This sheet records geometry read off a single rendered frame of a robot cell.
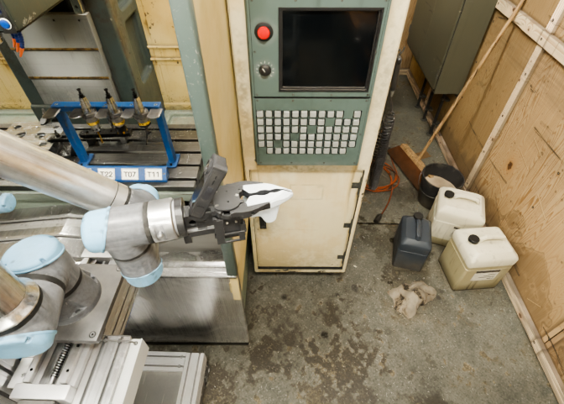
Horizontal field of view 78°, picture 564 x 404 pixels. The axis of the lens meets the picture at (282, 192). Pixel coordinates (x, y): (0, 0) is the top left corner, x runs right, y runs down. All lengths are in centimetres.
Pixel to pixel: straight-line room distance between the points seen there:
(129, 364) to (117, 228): 53
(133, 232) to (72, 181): 18
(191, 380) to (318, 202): 105
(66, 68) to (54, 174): 168
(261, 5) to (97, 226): 83
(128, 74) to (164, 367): 160
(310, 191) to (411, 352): 111
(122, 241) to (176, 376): 139
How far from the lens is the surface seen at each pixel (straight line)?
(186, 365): 196
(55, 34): 230
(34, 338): 88
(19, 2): 162
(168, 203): 63
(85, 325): 108
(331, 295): 233
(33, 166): 74
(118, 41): 223
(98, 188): 76
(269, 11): 121
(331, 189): 172
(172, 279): 155
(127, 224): 63
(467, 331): 247
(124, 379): 109
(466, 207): 254
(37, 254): 95
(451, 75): 320
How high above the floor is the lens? 204
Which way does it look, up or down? 46 degrees down
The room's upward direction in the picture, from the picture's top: straight up
